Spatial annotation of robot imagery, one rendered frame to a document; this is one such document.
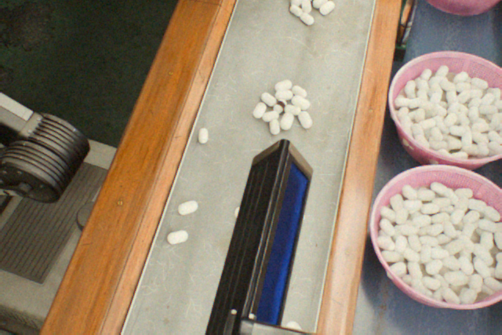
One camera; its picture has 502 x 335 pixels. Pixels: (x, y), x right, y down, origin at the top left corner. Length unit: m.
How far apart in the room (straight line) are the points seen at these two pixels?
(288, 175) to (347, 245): 0.36
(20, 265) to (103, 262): 0.39
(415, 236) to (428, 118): 0.28
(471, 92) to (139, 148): 0.66
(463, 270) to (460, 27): 0.64
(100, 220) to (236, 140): 0.30
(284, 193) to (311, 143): 0.48
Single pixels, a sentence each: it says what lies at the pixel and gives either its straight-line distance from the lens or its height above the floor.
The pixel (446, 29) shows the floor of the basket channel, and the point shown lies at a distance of 1.58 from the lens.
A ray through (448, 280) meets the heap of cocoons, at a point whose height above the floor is 0.74.
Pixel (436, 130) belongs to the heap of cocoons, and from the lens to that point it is 1.30.
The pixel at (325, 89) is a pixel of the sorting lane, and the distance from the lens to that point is 1.32.
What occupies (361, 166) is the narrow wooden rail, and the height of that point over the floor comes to 0.76.
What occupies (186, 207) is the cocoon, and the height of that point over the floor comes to 0.76.
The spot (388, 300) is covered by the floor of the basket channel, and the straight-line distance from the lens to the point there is 1.19.
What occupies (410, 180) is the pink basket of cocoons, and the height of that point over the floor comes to 0.75.
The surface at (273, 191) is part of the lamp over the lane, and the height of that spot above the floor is 1.11.
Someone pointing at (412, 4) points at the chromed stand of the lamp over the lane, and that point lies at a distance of 1.38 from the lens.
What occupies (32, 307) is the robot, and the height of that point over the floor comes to 0.47.
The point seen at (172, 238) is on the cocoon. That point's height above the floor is 0.76.
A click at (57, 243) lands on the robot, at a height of 0.47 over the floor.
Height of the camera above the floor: 1.77
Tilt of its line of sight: 57 degrees down
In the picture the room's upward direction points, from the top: 2 degrees clockwise
